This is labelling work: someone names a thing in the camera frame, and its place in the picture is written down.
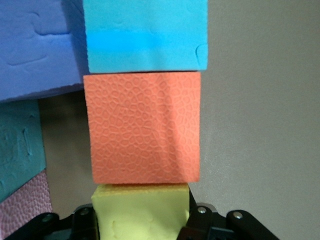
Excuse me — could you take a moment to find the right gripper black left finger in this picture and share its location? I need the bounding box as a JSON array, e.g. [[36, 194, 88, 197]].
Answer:
[[3, 203, 101, 240]]

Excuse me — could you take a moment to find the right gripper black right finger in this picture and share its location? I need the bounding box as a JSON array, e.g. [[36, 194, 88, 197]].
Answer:
[[177, 191, 277, 240]]

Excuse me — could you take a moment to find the yellow foam cube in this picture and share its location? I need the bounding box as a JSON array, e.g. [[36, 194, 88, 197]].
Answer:
[[91, 183, 191, 240]]

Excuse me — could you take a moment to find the cyan foam cube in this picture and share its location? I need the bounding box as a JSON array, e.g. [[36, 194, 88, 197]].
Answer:
[[0, 99, 48, 204], [82, 0, 209, 74]]

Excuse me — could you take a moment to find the orange foam cube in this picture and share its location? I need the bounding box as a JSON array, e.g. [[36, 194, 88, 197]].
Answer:
[[83, 71, 202, 185]]

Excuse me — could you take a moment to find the purple foam cube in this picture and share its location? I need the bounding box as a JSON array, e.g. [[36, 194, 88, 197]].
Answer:
[[0, 0, 88, 103]]

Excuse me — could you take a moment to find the pink foam cube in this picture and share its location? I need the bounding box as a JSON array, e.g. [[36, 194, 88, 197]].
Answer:
[[0, 169, 53, 238]]

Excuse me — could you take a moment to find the brown table cover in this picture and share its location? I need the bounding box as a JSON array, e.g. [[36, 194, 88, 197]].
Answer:
[[37, 0, 320, 240]]

